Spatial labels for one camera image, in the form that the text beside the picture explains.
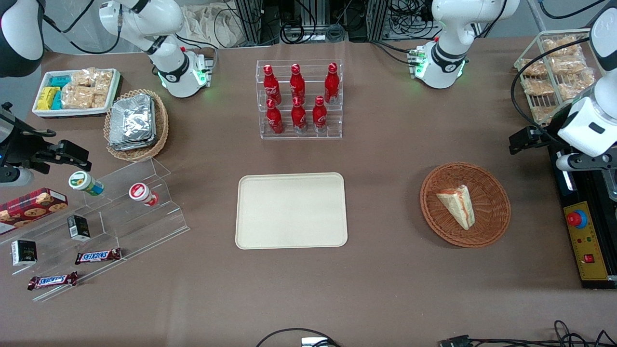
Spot brown wicker basket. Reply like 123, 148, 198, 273
420, 162, 511, 248

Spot black looped cable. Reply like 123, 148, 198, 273
255, 328, 340, 347

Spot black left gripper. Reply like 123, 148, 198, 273
510, 104, 575, 155

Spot triangle sandwich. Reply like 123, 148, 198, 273
436, 185, 476, 231

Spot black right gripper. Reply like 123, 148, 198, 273
0, 104, 92, 175

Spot clear plastic container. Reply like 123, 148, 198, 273
601, 170, 617, 201

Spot snickers bar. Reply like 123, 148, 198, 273
27, 271, 79, 291
75, 248, 122, 265

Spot white wire rack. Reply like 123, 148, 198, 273
514, 28, 603, 129

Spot light wicker basket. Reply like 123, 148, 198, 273
104, 89, 169, 162

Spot aluminium frame post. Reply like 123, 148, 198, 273
235, 0, 264, 47
369, 0, 389, 42

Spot yellow snack packet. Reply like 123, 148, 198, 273
37, 87, 61, 110

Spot green lid cup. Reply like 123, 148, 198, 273
68, 171, 105, 197

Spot clear acrylic bottle rack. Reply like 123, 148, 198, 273
256, 59, 344, 140

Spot black machine with yellow panel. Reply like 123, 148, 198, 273
548, 145, 617, 290

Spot black cable bundle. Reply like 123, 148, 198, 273
389, 0, 437, 40

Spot small black box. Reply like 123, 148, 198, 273
67, 215, 91, 241
11, 240, 38, 267

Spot red cola bottle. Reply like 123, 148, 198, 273
263, 65, 282, 106
291, 96, 308, 133
312, 95, 328, 133
324, 62, 340, 105
290, 63, 306, 102
266, 99, 284, 134

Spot silver foil pack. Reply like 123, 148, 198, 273
110, 94, 156, 143
109, 133, 158, 151

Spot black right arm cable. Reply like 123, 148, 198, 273
42, 0, 121, 54

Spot white snack tray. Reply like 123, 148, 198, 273
32, 68, 121, 119

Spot beige plastic tray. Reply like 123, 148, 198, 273
235, 172, 348, 250

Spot clear acrylic stepped display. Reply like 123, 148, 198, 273
0, 157, 190, 303

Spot red lid cup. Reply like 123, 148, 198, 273
129, 182, 160, 207

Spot red cookie box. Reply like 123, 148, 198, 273
0, 187, 68, 236

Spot clear bag of fried snack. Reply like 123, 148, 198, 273
520, 59, 549, 78
558, 72, 597, 100
523, 79, 555, 96
532, 105, 560, 124
550, 55, 589, 76
542, 37, 582, 58

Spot black tangled cable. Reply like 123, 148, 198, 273
470, 320, 617, 347

